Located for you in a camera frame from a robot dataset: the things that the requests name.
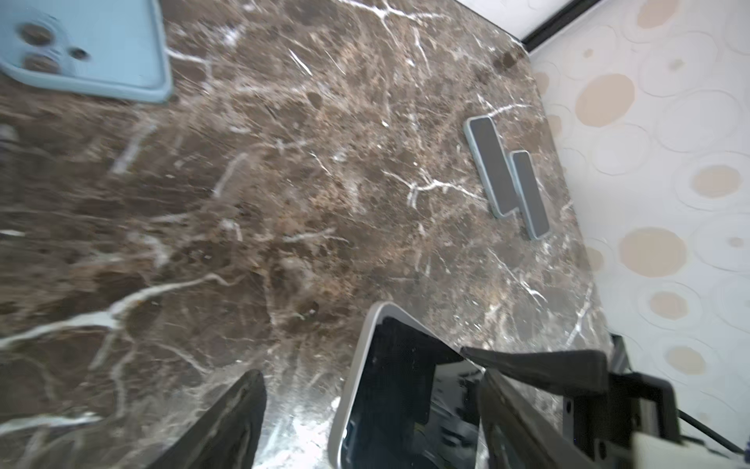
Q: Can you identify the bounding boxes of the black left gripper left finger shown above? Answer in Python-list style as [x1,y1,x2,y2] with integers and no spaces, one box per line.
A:
[150,369,268,468]

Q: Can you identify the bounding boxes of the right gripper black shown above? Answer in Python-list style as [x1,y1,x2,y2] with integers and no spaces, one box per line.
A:
[460,347,683,460]

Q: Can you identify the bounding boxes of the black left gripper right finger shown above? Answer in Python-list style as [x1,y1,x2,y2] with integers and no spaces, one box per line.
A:
[479,369,596,468]

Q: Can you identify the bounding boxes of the light blue case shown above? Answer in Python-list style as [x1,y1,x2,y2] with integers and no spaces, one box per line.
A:
[1,1,173,103]
[464,114,521,221]
[508,149,552,242]

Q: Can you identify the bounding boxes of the blue phone black screen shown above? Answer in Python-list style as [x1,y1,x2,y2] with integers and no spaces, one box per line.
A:
[470,116,520,217]

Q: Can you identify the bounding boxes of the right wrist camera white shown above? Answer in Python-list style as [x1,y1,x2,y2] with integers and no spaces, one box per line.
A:
[597,432,749,469]

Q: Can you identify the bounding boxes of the black corner frame post right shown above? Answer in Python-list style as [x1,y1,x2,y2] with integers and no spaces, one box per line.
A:
[521,0,601,53]

